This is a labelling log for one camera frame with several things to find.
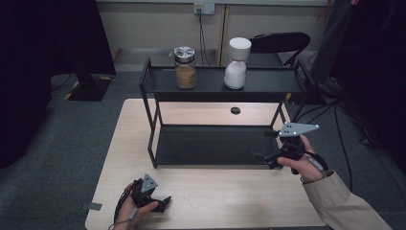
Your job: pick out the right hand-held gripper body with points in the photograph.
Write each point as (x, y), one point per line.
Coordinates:
(292, 145)

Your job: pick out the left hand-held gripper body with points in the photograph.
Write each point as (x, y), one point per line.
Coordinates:
(145, 191)

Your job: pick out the black two-tier metal rack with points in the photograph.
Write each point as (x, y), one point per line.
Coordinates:
(210, 147)

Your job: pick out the white jar with white lid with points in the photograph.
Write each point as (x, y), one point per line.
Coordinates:
(236, 76)

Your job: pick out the glass jar of brown powder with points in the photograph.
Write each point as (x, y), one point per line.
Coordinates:
(185, 76)

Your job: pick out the person's left hand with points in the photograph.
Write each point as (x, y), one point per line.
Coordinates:
(134, 214)

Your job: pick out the person's right hand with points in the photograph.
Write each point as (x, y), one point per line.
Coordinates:
(303, 167)

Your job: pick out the black chair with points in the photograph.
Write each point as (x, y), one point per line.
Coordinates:
(281, 43)

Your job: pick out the black stand base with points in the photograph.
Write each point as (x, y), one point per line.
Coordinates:
(89, 87)

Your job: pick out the dark curtain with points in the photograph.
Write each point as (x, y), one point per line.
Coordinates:
(38, 64)

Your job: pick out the white wall outlet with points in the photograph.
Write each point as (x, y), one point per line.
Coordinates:
(204, 8)

